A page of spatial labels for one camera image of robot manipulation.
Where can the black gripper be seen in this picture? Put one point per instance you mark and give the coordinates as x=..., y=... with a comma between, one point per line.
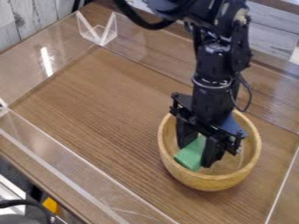
x=204, y=113

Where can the green rectangular block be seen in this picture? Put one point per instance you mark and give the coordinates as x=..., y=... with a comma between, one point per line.
x=188, y=156

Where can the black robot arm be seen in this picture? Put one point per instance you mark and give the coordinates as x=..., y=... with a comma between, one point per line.
x=217, y=24

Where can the brown wooden bowl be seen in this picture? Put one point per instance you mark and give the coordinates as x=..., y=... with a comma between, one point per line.
x=228, y=171

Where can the yellow label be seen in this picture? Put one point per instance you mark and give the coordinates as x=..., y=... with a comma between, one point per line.
x=50, y=205

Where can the clear acrylic enclosure wall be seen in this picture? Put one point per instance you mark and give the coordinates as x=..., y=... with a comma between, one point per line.
x=88, y=131

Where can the clear acrylic corner bracket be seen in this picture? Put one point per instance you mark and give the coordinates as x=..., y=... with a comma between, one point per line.
x=98, y=34

